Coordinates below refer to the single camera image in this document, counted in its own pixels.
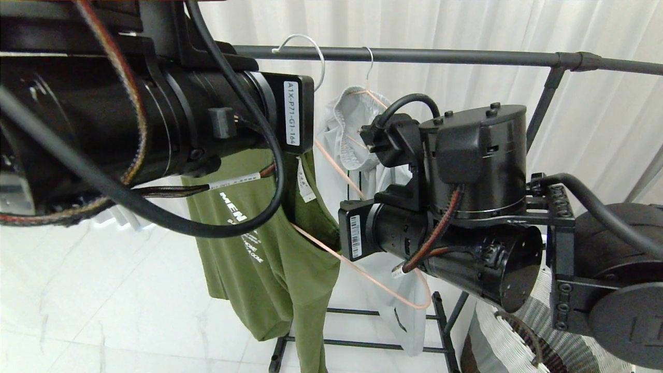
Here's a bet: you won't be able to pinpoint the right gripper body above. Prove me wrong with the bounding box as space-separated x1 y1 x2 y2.
338 199 544 313

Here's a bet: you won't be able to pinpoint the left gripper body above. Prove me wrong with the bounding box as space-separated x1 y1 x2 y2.
154 69 315 178

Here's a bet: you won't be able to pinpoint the pink clothes hanger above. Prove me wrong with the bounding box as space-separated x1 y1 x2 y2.
271 33 434 310
344 46 389 156

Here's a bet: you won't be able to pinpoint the pale grey shorts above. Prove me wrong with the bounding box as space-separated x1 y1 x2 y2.
312 85 431 358

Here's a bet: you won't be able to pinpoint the green garment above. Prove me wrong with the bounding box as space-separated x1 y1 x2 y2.
180 148 343 373

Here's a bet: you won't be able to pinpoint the white laundry basket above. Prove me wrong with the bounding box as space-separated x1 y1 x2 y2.
460 267 640 373

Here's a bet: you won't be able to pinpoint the black clothes rack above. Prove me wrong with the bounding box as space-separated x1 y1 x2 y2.
232 44 663 373

